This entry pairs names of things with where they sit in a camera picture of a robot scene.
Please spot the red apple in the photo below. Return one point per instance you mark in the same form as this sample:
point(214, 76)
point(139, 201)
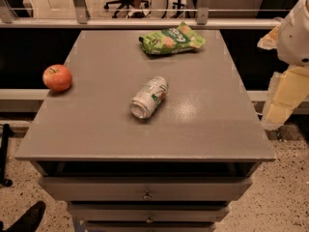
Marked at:
point(57, 78)

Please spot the black office chair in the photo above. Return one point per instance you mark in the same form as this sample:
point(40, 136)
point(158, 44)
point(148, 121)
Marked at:
point(134, 9)

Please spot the green chip bag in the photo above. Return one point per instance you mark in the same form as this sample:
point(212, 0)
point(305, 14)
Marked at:
point(171, 41)

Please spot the metal railing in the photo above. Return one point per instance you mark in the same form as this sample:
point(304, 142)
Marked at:
point(79, 16)

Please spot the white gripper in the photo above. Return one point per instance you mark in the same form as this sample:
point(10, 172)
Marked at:
point(294, 40)

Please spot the black stand at left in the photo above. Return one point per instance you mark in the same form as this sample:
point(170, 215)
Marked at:
point(6, 134)

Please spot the grey drawer cabinet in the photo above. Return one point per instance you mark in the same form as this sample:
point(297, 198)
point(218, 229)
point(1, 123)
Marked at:
point(206, 126)

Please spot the grey drawer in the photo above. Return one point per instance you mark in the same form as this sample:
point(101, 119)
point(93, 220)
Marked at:
point(145, 189)
point(154, 212)

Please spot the top grey drawer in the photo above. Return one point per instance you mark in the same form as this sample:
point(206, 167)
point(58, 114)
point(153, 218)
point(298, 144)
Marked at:
point(145, 189)

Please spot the silver green 7up can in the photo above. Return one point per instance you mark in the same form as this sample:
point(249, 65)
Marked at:
point(149, 98)

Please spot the black object bottom left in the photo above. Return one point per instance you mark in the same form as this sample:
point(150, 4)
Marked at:
point(29, 222)

